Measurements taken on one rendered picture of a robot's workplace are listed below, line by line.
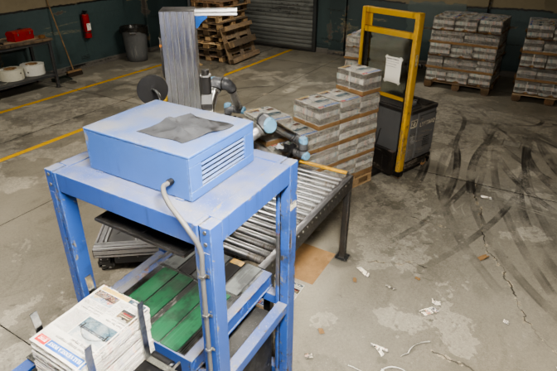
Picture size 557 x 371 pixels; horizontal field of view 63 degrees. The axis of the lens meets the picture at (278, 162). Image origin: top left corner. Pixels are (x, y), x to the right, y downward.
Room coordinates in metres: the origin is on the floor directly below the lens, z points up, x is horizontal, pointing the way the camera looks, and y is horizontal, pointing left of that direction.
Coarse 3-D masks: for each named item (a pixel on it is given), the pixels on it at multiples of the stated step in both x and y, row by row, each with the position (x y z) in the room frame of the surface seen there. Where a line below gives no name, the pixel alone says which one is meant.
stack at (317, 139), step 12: (300, 132) 4.00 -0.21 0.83; (312, 132) 4.00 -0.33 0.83; (324, 132) 4.09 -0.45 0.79; (336, 132) 4.20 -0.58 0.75; (348, 132) 4.32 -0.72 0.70; (276, 144) 3.73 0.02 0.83; (312, 144) 4.00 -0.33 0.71; (324, 144) 4.10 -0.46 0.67; (348, 144) 4.32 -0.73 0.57; (312, 156) 4.00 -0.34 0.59; (324, 156) 4.09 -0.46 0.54; (336, 156) 4.20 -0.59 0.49; (348, 156) 4.32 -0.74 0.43; (312, 168) 4.01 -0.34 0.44; (348, 168) 4.34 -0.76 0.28
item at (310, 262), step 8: (304, 248) 3.29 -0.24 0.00; (312, 248) 3.29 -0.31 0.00; (320, 248) 3.29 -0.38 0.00; (296, 256) 3.18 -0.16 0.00; (304, 256) 3.18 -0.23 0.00; (312, 256) 3.18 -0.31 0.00; (320, 256) 3.18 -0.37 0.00; (328, 256) 3.18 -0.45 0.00; (296, 264) 3.07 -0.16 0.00; (304, 264) 3.07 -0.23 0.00; (312, 264) 3.07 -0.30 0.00; (320, 264) 3.07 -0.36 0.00; (296, 272) 2.96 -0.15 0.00; (304, 272) 2.96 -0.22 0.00; (312, 272) 2.96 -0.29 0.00; (320, 272) 2.96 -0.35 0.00; (304, 280) 2.87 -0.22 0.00; (312, 280) 2.87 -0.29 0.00
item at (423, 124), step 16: (384, 96) 5.26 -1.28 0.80; (416, 96) 5.26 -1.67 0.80; (384, 112) 5.02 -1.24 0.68; (400, 112) 4.85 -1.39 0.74; (416, 112) 4.77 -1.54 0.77; (432, 112) 4.98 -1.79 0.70; (384, 128) 4.99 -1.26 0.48; (416, 128) 4.84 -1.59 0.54; (432, 128) 5.01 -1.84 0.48; (384, 144) 4.97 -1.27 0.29; (416, 144) 4.84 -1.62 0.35; (416, 160) 4.86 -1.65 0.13
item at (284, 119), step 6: (276, 114) 3.88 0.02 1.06; (282, 114) 3.87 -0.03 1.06; (276, 120) 3.72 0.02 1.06; (282, 120) 3.76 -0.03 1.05; (288, 120) 3.80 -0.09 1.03; (288, 126) 3.81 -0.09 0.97; (276, 132) 3.73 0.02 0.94; (264, 138) 3.68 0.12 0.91; (270, 138) 3.69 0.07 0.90; (276, 138) 3.73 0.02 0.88
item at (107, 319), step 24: (72, 312) 1.43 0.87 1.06; (96, 312) 1.43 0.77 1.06; (120, 312) 1.44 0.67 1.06; (144, 312) 1.44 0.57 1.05; (48, 336) 1.30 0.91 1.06; (72, 336) 1.30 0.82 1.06; (96, 336) 1.31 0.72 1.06; (120, 336) 1.33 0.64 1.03; (48, 360) 1.23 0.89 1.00; (72, 360) 1.19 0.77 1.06; (96, 360) 1.22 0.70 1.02; (120, 360) 1.32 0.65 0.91
